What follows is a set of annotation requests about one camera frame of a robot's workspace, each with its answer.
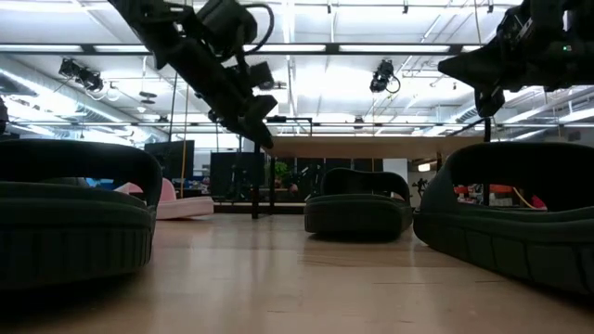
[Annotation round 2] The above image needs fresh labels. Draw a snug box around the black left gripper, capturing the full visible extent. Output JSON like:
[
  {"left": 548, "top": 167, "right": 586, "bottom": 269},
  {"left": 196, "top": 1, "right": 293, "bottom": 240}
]
[{"left": 172, "top": 38, "right": 279, "bottom": 149}]

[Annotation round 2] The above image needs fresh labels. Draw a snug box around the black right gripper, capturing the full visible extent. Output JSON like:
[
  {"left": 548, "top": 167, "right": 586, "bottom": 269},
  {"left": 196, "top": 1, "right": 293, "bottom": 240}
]
[{"left": 437, "top": 22, "right": 594, "bottom": 92}]

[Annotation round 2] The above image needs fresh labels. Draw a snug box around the black rubber slide sandal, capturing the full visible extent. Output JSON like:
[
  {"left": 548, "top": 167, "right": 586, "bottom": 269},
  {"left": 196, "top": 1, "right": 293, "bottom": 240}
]
[
  {"left": 0, "top": 137, "right": 164, "bottom": 291},
  {"left": 303, "top": 167, "right": 415, "bottom": 243},
  {"left": 412, "top": 141, "right": 594, "bottom": 296}
]

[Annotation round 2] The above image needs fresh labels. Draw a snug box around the green background potted plant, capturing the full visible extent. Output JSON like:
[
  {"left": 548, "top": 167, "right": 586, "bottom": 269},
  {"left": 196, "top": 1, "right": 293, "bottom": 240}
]
[{"left": 272, "top": 160, "right": 291, "bottom": 187}]

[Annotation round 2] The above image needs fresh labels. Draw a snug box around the dark partition panel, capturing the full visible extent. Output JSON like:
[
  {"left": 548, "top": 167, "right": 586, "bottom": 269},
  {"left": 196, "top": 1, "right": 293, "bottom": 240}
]
[{"left": 209, "top": 151, "right": 266, "bottom": 201}]

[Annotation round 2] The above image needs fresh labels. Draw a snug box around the black computer monitor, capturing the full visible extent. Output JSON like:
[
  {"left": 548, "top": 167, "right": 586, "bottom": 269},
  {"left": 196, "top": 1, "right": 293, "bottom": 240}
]
[{"left": 142, "top": 139, "right": 196, "bottom": 181}]

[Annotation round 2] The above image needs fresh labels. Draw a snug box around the black overhead light bar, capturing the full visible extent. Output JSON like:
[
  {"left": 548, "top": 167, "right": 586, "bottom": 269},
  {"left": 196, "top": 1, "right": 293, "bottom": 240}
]
[{"left": 0, "top": 43, "right": 488, "bottom": 57}]

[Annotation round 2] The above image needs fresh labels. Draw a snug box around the orange storage bin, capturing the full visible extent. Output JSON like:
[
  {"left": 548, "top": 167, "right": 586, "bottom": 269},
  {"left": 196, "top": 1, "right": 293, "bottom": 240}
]
[{"left": 453, "top": 184, "right": 515, "bottom": 195}]

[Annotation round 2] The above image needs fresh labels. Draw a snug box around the small black stand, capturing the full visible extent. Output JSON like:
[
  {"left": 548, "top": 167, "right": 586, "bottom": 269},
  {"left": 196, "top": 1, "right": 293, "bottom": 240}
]
[{"left": 412, "top": 177, "right": 431, "bottom": 200}]

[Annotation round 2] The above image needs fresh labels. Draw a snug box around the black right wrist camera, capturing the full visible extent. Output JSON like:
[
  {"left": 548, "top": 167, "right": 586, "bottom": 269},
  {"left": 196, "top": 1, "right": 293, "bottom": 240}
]
[{"left": 472, "top": 86, "right": 507, "bottom": 119}]

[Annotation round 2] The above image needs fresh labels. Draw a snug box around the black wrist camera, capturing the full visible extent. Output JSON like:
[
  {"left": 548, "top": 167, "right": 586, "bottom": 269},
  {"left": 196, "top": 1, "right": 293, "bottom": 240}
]
[
  {"left": 472, "top": 86, "right": 507, "bottom": 119},
  {"left": 239, "top": 59, "right": 276, "bottom": 92}
]

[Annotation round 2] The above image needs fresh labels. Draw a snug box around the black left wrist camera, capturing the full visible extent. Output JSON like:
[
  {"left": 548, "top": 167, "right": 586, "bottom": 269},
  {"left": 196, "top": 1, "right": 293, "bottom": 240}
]
[{"left": 239, "top": 59, "right": 276, "bottom": 92}]

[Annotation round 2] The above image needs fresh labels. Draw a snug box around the black hanging cable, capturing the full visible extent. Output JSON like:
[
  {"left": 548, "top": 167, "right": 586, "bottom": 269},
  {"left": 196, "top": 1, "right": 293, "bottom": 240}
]
[{"left": 167, "top": 69, "right": 180, "bottom": 143}]

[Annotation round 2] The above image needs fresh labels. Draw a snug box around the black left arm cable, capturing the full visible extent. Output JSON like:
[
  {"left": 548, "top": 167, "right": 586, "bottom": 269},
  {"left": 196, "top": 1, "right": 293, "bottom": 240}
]
[{"left": 243, "top": 3, "right": 276, "bottom": 55}]

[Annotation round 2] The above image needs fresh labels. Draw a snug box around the black ceiling-mounted camera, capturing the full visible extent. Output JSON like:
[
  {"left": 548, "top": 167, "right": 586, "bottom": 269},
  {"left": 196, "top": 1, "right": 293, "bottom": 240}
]
[
  {"left": 368, "top": 58, "right": 402, "bottom": 95},
  {"left": 58, "top": 58, "right": 106, "bottom": 93}
]

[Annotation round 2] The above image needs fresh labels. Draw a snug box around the wooden shelf with black frame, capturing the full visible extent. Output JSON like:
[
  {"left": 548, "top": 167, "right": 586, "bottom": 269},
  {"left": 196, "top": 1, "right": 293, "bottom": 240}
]
[{"left": 250, "top": 115, "right": 493, "bottom": 221}]

